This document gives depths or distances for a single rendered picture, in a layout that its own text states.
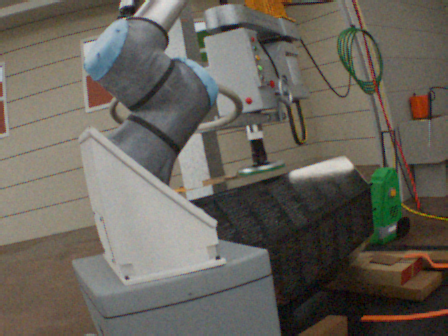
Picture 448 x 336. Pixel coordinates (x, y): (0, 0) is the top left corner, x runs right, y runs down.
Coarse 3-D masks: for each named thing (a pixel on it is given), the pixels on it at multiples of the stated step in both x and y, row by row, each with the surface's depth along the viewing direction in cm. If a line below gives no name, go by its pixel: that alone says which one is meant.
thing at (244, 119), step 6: (246, 114) 219; (252, 114) 225; (258, 114) 231; (264, 114) 237; (270, 114) 244; (276, 114) 251; (204, 120) 209; (210, 120) 214; (234, 120) 208; (240, 120) 213; (246, 120) 218; (252, 120) 224; (258, 120) 230; (264, 120) 236; (270, 120) 243; (276, 120) 250; (222, 126) 198; (228, 126) 202; (234, 126) 207; (240, 126) 238; (198, 132) 201; (204, 132) 205
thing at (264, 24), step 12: (204, 12) 228; (216, 12) 223; (228, 12) 222; (240, 12) 225; (252, 12) 237; (216, 24) 224; (228, 24) 223; (240, 24) 227; (252, 24) 234; (264, 24) 249; (276, 24) 267; (288, 24) 285; (264, 36) 276; (276, 36) 280; (288, 36) 282
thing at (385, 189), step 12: (384, 132) 365; (396, 144) 351; (384, 156) 370; (396, 156) 351; (384, 168) 363; (396, 168) 351; (372, 180) 365; (384, 180) 348; (396, 180) 349; (372, 192) 360; (384, 192) 347; (396, 192) 349; (384, 204) 345; (396, 204) 350; (384, 216) 345; (396, 216) 350; (384, 228) 345; (396, 228) 348; (408, 228) 350; (372, 240) 357; (384, 240) 346
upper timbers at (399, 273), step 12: (372, 264) 256; (396, 264) 240; (408, 264) 232; (420, 264) 238; (348, 276) 268; (360, 276) 258; (372, 276) 248; (384, 276) 239; (396, 276) 230; (408, 276) 231
